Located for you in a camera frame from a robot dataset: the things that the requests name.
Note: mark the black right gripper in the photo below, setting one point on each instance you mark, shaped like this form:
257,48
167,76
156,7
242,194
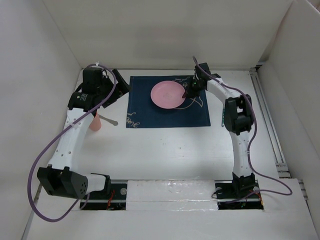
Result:
189,92

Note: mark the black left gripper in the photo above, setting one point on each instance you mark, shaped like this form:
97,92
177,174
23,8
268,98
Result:
121,87

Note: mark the pink plastic plate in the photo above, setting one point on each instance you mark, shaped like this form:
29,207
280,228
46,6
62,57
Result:
167,94

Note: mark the dark blue cloth placemat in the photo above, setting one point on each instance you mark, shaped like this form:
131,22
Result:
143,113

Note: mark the pink plastic cup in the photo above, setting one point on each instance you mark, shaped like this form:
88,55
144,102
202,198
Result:
96,123

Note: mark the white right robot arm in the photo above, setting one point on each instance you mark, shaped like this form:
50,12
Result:
238,120

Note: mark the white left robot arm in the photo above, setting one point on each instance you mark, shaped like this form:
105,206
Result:
61,177

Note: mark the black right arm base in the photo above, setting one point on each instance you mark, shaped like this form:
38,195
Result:
237,195

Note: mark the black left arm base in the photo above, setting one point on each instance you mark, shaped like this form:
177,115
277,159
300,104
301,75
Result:
114,199

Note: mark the fork with green handle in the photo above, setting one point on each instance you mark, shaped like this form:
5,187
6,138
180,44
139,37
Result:
222,117

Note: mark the aluminium rail front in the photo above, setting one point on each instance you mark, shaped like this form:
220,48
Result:
169,190

